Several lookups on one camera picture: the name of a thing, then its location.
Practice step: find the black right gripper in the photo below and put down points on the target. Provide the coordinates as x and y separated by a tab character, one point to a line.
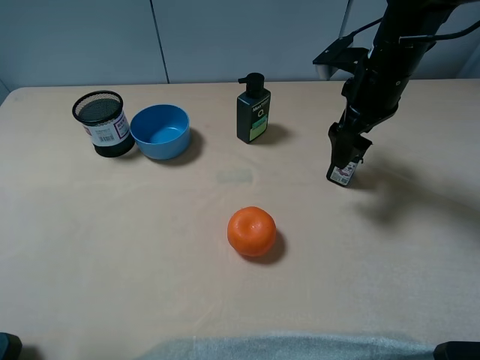
372	96

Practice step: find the small black ink box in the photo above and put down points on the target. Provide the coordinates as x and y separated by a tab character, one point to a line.
342	177

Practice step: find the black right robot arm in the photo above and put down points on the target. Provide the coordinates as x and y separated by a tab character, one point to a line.
407	30

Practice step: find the dark green pump bottle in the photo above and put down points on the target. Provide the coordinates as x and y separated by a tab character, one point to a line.
253	105

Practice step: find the orange mandarin fruit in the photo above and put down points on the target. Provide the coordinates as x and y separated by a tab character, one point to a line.
251	231

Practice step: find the blue plastic bowl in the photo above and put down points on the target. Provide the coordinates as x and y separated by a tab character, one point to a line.
161	131

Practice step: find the grey cloth at bottom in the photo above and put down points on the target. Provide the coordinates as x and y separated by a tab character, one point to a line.
290	345

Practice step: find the black right base corner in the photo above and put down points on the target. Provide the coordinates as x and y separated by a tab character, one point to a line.
457	350

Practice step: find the black base corner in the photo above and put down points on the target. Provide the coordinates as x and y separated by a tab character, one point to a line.
10	346
457	350

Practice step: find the black mesh pen holder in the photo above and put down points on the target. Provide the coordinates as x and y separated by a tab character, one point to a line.
102	116

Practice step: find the black left base corner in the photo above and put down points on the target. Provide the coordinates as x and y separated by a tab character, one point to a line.
10	346

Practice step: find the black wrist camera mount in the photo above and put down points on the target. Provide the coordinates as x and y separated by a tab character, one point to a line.
339	55

